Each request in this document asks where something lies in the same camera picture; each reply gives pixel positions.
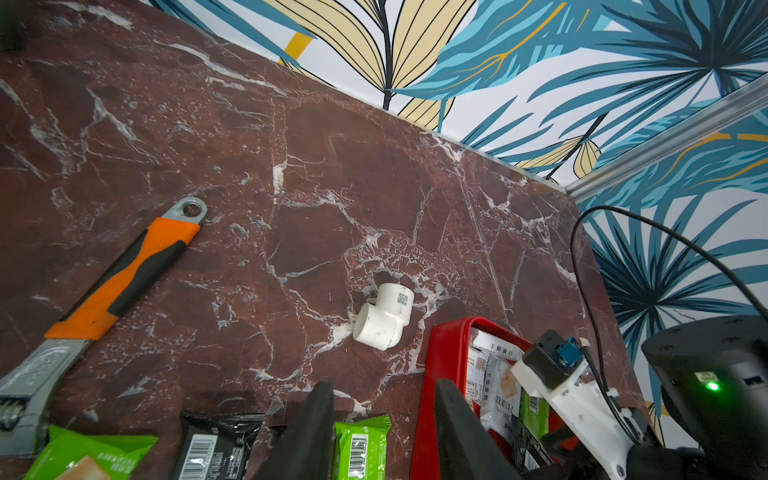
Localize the white cookie packet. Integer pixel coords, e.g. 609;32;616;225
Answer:
465;327;524;445

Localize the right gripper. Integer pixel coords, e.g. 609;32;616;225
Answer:
509;413;637;480

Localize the white plastic pipe elbow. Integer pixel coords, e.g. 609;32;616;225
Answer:
352;283;414;351

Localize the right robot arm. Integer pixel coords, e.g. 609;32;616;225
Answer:
511;316;767;479

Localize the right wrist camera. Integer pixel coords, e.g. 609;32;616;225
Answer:
511;330;643;479

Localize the red storage box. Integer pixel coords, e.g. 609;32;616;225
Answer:
410;317;576;479

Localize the black cookie packet barcode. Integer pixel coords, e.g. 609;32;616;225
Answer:
171;411;265;480

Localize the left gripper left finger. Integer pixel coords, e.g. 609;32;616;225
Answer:
254;382;334;479

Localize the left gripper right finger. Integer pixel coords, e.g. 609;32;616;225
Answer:
434;379;512;480

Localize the green cookie packet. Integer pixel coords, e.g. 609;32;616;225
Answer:
24;426;158;479
331;415;392;480

